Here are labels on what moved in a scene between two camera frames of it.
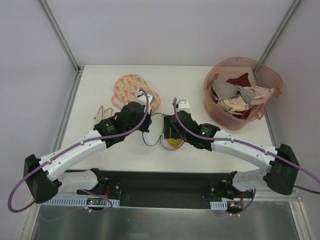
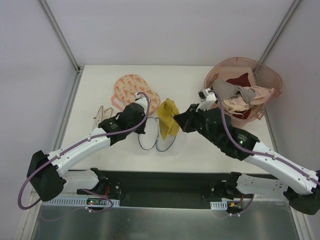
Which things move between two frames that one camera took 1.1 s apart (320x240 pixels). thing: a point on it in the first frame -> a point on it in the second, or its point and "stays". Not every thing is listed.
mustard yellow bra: x=175 y=142 -> x=166 y=110
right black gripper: x=167 y=126 -> x=189 y=120
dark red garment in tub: x=242 y=80 stays
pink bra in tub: x=236 y=103 stays
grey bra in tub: x=223 y=89 stays
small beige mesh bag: x=102 y=114 stays
